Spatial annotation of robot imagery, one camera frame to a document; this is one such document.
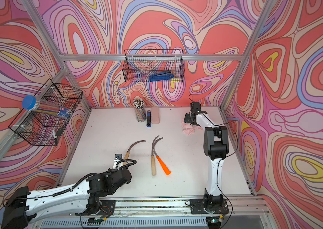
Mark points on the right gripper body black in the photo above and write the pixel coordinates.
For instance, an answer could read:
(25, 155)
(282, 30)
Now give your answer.
(188, 117)

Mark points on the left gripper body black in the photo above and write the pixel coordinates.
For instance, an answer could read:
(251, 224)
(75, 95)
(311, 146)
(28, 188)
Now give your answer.
(111, 172)

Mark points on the pink terry rag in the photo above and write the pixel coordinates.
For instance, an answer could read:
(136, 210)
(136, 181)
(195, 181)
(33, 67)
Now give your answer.
(189, 129)

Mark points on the wooden handle sickle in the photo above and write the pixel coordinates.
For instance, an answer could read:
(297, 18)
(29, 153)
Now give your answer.
(153, 166)
(130, 152)

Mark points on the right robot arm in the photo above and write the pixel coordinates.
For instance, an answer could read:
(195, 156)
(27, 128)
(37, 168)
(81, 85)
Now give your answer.
(215, 146)

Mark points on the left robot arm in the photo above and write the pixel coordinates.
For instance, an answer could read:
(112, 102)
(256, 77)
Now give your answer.
(81, 198)

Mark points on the pink rectangular box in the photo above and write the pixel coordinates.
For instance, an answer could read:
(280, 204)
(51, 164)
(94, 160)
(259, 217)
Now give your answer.
(155, 115)

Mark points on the yellow item in basket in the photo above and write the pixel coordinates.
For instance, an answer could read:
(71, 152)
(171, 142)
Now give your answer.
(175, 80)

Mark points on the blue stapler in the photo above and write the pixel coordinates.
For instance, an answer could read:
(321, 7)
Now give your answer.
(148, 119)

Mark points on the blue tool in basket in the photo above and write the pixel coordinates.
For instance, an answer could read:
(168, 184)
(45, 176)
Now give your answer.
(162, 76)

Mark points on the cup of coloured pencils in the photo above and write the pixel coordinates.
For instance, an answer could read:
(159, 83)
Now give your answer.
(138, 104)

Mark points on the blue cap pencil tube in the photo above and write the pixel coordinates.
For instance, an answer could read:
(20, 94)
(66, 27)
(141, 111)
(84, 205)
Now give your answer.
(42, 106)

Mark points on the aluminium front rail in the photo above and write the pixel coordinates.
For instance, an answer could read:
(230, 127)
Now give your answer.
(157, 206)

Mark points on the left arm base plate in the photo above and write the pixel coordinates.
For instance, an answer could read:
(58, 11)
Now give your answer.
(101, 207)

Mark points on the orange handle sickle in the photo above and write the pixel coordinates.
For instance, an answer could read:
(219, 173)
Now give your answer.
(164, 167)

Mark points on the black wire basket back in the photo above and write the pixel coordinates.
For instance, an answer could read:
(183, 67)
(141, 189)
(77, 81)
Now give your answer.
(139, 64)

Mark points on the black wire basket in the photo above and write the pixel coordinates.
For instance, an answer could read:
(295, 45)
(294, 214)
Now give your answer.
(139, 64)
(39, 129)

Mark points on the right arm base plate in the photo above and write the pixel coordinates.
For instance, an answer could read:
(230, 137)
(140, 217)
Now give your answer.
(215, 205)

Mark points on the black wire basket left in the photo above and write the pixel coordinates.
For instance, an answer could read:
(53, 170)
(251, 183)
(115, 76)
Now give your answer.
(39, 129)

